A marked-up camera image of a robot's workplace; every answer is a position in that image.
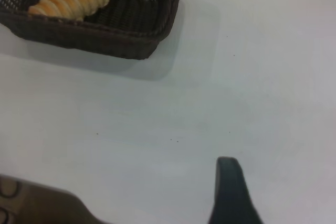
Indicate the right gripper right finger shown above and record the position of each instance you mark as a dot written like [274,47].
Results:
[231,195]

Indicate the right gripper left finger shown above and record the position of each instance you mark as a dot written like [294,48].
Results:
[39,205]

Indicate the black woven wicker basket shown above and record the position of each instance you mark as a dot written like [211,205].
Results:
[78,35]

